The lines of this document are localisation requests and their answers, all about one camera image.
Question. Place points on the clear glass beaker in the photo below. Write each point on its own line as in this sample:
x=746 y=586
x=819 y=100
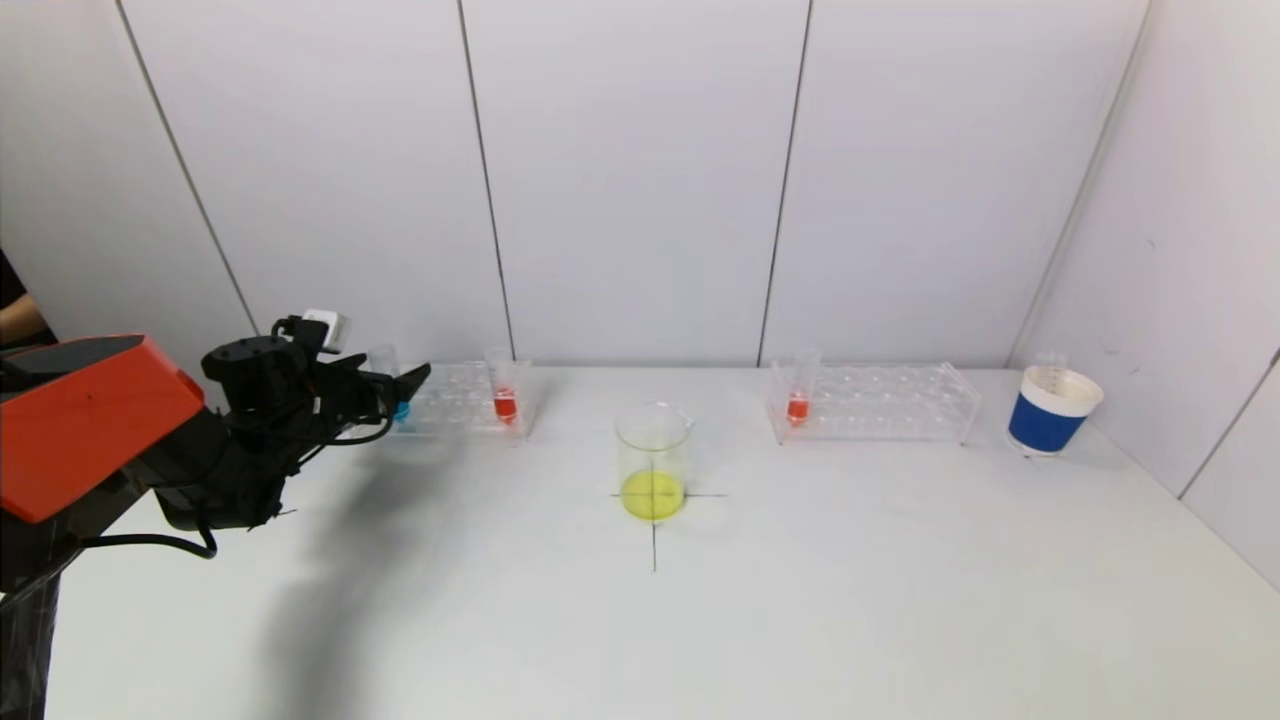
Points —
x=652 y=495

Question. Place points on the clear acrylic test tube rack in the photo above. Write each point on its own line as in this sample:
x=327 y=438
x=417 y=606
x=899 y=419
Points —
x=465 y=405
x=880 y=405

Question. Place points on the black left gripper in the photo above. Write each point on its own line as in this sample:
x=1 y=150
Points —
x=384 y=390

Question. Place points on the bare person forearm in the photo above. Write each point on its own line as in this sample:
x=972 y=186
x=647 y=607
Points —
x=18 y=320

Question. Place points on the blue sleeved paper cup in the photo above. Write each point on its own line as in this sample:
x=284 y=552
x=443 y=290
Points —
x=1045 y=425

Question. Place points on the yellow pigment test tube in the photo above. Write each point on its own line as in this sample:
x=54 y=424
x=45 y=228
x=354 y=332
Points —
x=1050 y=368

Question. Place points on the red pigment test tube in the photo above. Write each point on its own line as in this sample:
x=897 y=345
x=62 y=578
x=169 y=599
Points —
x=506 y=406
x=797 y=409

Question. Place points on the blue pigment test tube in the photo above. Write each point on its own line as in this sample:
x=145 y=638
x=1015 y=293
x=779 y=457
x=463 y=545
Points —
x=402 y=411

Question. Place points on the black person shirt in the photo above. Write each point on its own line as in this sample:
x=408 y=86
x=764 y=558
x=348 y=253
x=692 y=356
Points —
x=8 y=280

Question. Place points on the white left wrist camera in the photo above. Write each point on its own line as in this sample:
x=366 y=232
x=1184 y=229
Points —
x=330 y=328

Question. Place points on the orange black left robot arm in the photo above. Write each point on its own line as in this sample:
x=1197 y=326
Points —
x=90 y=420

